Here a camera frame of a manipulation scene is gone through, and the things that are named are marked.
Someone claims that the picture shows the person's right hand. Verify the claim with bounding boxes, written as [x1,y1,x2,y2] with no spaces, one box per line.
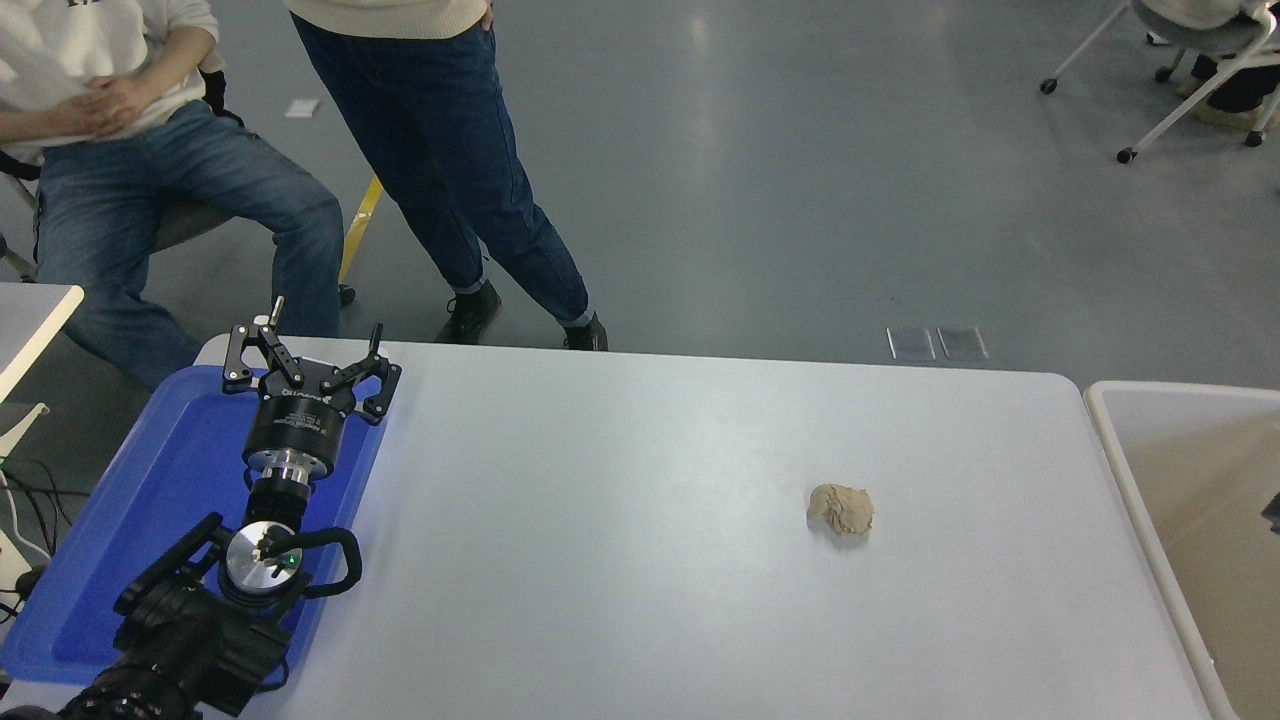
[55,92,119,139]

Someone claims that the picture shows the large pale bin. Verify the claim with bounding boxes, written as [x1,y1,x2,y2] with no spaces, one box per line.
[1085,380,1280,720]

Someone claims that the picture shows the white framed wheeled chair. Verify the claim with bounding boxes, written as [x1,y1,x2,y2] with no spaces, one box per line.
[1040,0,1280,167]

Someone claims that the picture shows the blue plastic tray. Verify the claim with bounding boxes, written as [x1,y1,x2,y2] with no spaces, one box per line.
[0,365,389,691]

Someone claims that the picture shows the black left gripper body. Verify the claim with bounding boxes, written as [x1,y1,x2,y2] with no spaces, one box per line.
[244,360,359,469]

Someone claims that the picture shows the grey wheeled chair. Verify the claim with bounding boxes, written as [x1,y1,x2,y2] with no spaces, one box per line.
[0,70,358,306]

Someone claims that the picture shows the white cable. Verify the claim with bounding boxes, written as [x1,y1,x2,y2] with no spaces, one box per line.
[0,470,53,593]

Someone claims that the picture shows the white side table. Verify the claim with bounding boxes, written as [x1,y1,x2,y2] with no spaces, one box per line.
[0,283,86,461]

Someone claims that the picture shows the black cables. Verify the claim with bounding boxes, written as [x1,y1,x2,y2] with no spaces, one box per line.
[0,455,93,621]

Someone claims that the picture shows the crumpled tan paper ball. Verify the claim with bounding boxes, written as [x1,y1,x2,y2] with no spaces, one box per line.
[806,483,876,538]

